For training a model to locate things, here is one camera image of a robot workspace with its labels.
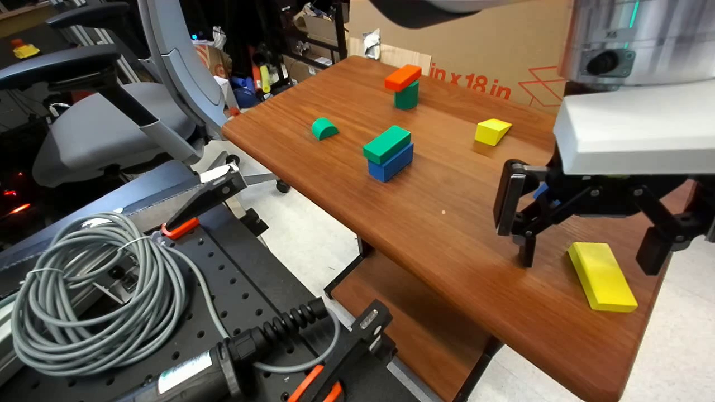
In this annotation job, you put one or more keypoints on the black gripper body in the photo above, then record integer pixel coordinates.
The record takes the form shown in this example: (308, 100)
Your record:
(596, 191)

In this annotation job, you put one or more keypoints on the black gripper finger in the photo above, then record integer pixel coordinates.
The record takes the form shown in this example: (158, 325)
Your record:
(656, 248)
(510, 197)

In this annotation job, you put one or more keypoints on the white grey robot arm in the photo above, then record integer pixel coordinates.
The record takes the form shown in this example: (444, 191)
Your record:
(656, 35)

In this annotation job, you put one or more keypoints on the yellow wedge block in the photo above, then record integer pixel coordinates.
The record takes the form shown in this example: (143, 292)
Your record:
(493, 133)

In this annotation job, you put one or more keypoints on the blue flat block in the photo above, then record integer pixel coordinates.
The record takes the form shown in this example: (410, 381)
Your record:
(394, 168)

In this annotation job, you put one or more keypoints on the green flat block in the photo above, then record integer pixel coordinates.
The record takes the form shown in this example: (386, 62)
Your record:
(386, 140)

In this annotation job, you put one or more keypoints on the green cube block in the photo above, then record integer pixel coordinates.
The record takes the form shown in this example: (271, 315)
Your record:
(407, 98)

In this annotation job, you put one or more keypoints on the orange flat block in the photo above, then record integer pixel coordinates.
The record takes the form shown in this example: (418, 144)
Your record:
(403, 77)

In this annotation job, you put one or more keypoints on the green half-round block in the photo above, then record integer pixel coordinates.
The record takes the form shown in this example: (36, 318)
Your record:
(326, 128)

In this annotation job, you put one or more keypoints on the brown cardboard box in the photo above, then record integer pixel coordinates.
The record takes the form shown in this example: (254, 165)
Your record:
(483, 44)

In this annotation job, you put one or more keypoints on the wooden lower table shelf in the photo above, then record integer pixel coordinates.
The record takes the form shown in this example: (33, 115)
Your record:
(410, 319)

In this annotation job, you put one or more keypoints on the black table leg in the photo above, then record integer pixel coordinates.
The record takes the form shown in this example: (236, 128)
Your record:
(478, 369)

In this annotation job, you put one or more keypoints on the black clamp with orange grip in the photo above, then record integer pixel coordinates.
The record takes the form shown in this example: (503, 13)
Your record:
(358, 330)
(181, 226)

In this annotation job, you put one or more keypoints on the dark cluttered shelf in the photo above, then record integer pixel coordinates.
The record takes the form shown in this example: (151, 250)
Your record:
(270, 67)

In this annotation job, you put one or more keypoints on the black perforated board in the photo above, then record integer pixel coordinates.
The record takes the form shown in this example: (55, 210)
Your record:
(247, 291)

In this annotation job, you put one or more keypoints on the shiny dark metal beam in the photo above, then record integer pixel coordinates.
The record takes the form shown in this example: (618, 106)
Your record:
(112, 203)

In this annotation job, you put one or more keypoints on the grey office chair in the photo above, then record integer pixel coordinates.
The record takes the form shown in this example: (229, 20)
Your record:
(98, 134)

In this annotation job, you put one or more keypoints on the small yellow red object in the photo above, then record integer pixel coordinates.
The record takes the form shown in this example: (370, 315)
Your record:
(25, 50)

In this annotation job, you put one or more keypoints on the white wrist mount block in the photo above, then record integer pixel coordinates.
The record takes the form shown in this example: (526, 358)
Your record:
(633, 136)

